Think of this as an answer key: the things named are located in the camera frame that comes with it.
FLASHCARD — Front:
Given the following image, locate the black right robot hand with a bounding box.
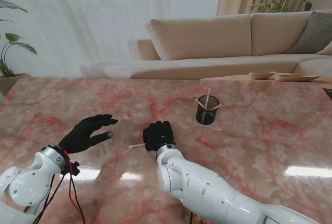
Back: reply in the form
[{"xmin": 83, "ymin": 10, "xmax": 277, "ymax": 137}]
[{"xmin": 142, "ymin": 120, "xmax": 174, "ymax": 152}]

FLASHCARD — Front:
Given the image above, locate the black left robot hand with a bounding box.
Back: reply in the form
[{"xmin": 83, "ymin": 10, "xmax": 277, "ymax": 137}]
[{"xmin": 59, "ymin": 114, "xmax": 119, "ymax": 155}]

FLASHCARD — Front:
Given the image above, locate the black mesh brush holder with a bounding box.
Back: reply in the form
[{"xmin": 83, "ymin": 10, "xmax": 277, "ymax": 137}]
[{"xmin": 196, "ymin": 94, "xmax": 220, "ymax": 125}]

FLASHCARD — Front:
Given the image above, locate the beige plant pot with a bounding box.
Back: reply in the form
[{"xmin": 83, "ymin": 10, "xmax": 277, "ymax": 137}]
[{"xmin": 0, "ymin": 73, "xmax": 32, "ymax": 97}]

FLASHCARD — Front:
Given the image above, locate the beige sofa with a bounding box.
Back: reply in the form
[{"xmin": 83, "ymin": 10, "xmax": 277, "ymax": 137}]
[{"xmin": 79, "ymin": 8, "xmax": 332, "ymax": 80}]

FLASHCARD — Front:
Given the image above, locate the large-leaf green plant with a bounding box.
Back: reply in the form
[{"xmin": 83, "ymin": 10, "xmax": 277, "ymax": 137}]
[{"xmin": 0, "ymin": 0, "xmax": 38, "ymax": 77}]

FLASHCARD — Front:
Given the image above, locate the wooden bowl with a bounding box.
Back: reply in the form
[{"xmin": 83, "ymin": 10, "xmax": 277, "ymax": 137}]
[{"xmin": 248, "ymin": 71, "xmax": 277, "ymax": 80}]

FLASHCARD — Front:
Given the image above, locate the white sheer curtain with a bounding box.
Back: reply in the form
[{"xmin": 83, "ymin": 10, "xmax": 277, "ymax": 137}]
[{"xmin": 0, "ymin": 0, "xmax": 224, "ymax": 78}]

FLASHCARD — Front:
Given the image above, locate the flat wooden tray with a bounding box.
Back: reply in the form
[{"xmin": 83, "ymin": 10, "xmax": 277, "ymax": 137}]
[{"xmin": 274, "ymin": 74, "xmax": 320, "ymax": 82}]

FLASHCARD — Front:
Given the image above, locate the grey sofa cushion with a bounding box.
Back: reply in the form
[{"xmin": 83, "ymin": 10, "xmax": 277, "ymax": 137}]
[{"xmin": 286, "ymin": 11, "xmax": 332, "ymax": 54}]

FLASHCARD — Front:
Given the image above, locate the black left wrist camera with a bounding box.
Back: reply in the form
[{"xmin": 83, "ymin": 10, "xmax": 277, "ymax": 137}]
[{"xmin": 67, "ymin": 161, "xmax": 80, "ymax": 176}]

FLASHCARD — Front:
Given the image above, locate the red left arm cable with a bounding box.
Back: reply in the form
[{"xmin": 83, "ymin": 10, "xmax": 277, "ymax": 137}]
[{"xmin": 63, "ymin": 150, "xmax": 86, "ymax": 223}]

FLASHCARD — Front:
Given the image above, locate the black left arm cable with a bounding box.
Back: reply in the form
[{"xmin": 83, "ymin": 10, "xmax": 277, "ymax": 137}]
[{"xmin": 32, "ymin": 173, "xmax": 65, "ymax": 224}]

